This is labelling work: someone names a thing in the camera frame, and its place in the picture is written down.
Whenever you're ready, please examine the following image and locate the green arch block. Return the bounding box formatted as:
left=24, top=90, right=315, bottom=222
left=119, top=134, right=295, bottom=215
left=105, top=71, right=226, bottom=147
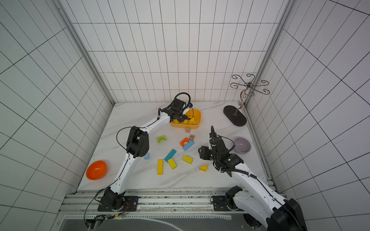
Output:
left=157, top=135, right=167, bottom=143

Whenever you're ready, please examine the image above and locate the yellow short block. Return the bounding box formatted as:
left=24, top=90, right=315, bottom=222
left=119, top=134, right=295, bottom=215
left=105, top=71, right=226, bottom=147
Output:
left=168, top=158, right=177, bottom=169

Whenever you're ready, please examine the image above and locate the purple bowl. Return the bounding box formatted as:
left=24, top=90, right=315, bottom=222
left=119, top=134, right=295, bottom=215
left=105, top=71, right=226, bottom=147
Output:
left=234, top=137, right=251, bottom=154

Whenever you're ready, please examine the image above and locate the aluminium rail frame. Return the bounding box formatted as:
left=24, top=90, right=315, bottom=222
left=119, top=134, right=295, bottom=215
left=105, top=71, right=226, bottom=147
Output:
left=59, top=173, right=293, bottom=223

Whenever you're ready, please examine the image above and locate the yellow long block upright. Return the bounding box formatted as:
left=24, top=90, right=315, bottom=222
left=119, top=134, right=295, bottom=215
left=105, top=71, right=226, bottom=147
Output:
left=157, top=159, right=163, bottom=175

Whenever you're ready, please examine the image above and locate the yellow plastic tub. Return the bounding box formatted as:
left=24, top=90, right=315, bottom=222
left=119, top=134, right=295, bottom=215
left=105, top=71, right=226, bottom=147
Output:
left=170, top=109, right=202, bottom=129

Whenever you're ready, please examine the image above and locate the orange bowl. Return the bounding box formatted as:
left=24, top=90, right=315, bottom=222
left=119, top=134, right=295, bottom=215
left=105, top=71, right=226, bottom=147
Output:
left=85, top=160, right=108, bottom=181

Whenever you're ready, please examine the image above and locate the yellow triangle block right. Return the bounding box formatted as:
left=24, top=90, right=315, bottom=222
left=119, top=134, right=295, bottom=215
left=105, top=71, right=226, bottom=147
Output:
left=199, top=164, right=208, bottom=172

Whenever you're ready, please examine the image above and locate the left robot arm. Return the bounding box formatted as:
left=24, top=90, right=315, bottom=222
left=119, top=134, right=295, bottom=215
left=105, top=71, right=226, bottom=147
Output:
left=101, top=92, right=193, bottom=210

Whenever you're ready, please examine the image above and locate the teal long block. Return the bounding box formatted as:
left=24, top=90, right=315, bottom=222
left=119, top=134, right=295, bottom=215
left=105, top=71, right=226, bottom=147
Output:
left=164, top=149, right=176, bottom=162

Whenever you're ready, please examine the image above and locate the light blue long block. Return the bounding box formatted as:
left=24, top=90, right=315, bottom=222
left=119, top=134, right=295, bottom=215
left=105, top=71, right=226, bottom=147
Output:
left=183, top=141, right=194, bottom=151

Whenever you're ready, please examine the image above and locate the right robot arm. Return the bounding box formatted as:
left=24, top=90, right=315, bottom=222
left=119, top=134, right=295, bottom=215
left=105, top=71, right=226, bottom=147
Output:
left=198, top=127, right=307, bottom=231

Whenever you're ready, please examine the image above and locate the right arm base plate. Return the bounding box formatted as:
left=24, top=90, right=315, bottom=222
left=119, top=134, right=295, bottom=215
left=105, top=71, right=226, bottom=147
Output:
left=210, top=195, right=246, bottom=212

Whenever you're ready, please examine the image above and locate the orange arch block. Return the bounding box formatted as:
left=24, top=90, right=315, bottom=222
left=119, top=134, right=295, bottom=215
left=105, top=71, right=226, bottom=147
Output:
left=180, top=138, right=189, bottom=147

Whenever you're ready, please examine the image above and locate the black metal hook stand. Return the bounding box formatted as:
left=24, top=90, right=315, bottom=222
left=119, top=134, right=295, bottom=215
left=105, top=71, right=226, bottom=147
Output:
left=223, top=74, right=270, bottom=127

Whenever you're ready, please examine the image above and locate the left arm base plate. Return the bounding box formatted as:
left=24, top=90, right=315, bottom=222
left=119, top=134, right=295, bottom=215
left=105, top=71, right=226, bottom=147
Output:
left=97, top=196, right=139, bottom=212

